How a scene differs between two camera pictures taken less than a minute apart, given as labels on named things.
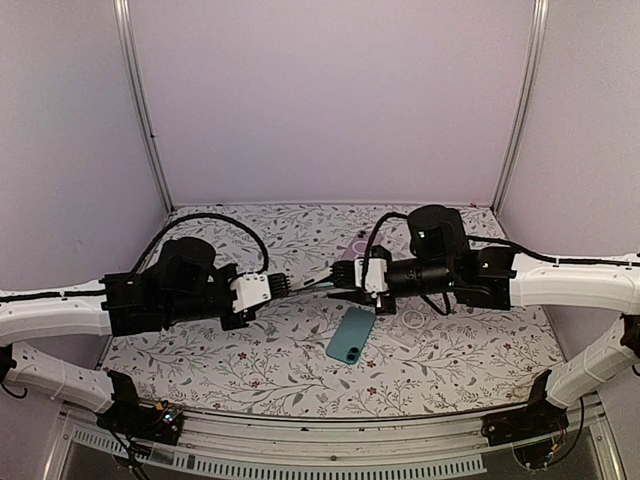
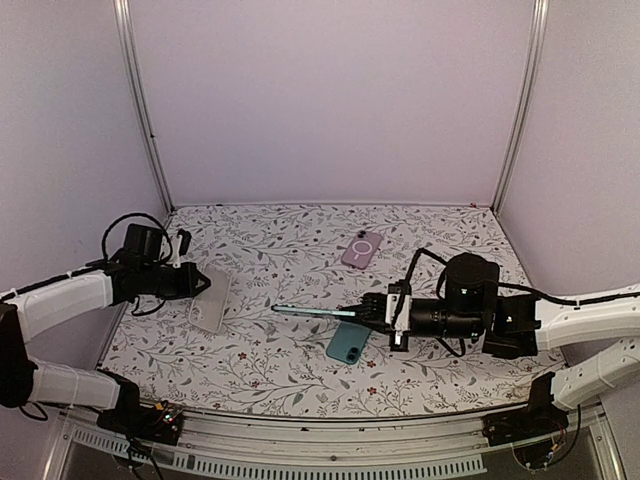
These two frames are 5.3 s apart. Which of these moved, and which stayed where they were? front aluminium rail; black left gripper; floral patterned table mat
Moved: black left gripper
Stayed: floral patterned table mat; front aluminium rail
